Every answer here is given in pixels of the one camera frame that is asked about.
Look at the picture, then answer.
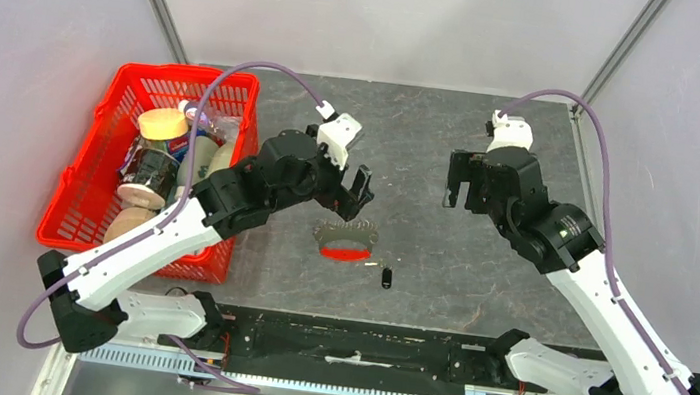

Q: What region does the cream bottle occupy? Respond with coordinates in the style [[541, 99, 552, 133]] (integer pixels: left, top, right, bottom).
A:
[[207, 141, 235, 176]]

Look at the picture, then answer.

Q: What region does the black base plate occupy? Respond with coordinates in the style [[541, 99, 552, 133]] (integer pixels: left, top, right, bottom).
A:
[[154, 295, 599, 395]]

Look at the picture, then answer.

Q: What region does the grey green bottle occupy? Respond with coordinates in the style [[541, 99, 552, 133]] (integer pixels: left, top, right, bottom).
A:
[[173, 135, 219, 200]]

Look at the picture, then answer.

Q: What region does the yellow lid dark jar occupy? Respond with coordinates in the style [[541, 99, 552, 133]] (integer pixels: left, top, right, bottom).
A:
[[116, 108, 189, 211]]

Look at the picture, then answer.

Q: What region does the grey red key holder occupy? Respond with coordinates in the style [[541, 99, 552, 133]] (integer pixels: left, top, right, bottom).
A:
[[312, 219, 379, 262]]

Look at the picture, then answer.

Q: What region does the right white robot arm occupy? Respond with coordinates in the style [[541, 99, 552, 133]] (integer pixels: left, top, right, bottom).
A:
[[443, 147, 700, 395]]

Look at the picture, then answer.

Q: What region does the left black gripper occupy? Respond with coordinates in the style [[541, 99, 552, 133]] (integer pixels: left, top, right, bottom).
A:
[[270, 135, 380, 224]]

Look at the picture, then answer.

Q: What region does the black key fob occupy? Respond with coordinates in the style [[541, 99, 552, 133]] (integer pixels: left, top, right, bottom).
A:
[[365, 261, 393, 290]]

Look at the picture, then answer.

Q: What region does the clear plastic bottle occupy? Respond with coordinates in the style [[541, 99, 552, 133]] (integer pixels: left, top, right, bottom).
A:
[[178, 100, 243, 145]]

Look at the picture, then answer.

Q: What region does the white slotted cable duct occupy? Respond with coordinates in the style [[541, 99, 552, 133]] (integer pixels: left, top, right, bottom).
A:
[[77, 337, 502, 395]]

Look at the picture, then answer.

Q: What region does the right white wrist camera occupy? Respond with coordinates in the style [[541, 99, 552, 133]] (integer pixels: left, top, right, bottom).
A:
[[486, 110, 534, 152]]

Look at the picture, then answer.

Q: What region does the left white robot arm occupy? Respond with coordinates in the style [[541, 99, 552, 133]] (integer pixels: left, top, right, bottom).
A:
[[38, 116, 373, 353]]

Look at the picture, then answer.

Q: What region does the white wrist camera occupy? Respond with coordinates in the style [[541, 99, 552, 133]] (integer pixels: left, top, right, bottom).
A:
[[486, 110, 534, 152], [316, 101, 364, 171]]

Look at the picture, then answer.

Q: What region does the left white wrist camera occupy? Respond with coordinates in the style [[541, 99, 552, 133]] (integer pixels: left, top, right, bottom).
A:
[[316, 101, 364, 171]]

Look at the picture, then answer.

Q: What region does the red plastic basket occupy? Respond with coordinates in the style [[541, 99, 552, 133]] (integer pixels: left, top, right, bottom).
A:
[[32, 49, 269, 289]]

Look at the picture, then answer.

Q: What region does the wooden spool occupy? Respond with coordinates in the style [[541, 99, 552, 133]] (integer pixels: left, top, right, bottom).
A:
[[103, 206, 156, 244]]

